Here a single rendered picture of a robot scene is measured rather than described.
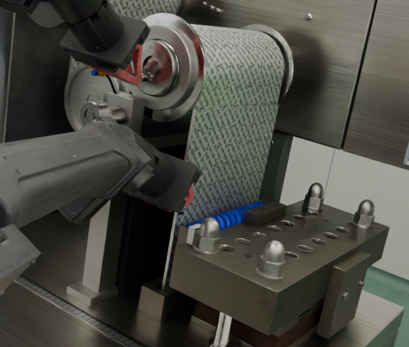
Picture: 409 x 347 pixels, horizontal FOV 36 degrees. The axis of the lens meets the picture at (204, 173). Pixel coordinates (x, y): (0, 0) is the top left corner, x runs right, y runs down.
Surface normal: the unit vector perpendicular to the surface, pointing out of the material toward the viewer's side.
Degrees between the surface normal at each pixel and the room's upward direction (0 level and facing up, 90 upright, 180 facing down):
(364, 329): 0
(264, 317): 90
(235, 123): 91
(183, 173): 61
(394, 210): 90
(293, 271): 0
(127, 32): 53
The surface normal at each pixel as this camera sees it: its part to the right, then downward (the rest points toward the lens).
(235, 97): 0.80, 0.29
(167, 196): -0.41, -0.34
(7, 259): 0.72, -0.68
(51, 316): 0.17, -0.95
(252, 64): 0.82, 0.01
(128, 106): -0.57, 0.13
